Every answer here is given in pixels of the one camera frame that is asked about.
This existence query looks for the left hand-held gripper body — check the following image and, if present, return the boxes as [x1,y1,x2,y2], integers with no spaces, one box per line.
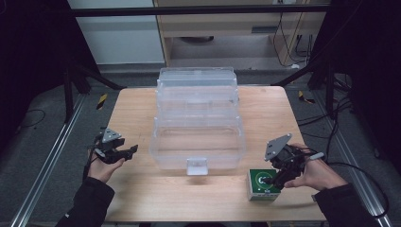
[94,127,126,165]

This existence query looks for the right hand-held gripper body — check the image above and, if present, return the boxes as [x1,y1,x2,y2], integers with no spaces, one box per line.
[264,132,308,178]

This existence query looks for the green and white carton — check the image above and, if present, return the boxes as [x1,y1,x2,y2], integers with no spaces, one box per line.
[245,167,283,202]

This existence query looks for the clear plastic storage box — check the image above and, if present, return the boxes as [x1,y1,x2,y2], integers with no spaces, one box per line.
[148,66,247,177]

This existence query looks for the person's left hand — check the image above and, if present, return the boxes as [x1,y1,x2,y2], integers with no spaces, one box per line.
[86,150,127,184]

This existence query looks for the person's right hand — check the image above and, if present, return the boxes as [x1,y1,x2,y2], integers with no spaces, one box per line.
[283,143,349,192]

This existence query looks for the yellow and black tape strip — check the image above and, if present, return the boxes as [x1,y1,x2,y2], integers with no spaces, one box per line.
[96,92,109,111]
[297,90,317,105]

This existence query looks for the black metal stand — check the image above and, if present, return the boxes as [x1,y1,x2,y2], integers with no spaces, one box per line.
[61,58,128,125]
[270,55,338,120]

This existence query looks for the white cabinet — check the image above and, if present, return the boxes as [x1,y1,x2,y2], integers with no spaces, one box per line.
[67,0,166,66]

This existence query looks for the black curtain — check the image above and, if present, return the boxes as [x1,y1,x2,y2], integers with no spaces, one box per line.
[0,0,99,155]
[309,0,401,176]

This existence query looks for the light wooden desk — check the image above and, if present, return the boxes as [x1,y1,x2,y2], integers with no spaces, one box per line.
[152,0,331,70]

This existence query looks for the black horizontal bar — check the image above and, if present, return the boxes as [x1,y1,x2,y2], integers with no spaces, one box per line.
[67,4,331,18]

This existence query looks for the aluminium floor rail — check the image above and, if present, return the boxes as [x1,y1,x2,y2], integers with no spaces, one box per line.
[9,94,89,227]
[310,90,394,227]

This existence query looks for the thin black floor cable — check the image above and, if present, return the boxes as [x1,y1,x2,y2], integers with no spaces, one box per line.
[17,108,47,130]

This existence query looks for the bundle of black floor cables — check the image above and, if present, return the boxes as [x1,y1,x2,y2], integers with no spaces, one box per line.
[296,74,356,140]

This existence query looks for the black gripper cable with grey plug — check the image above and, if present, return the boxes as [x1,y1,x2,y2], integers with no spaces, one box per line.
[306,151,390,219]

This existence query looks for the black hanging desk cables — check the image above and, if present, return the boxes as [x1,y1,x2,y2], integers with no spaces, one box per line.
[271,11,316,69]

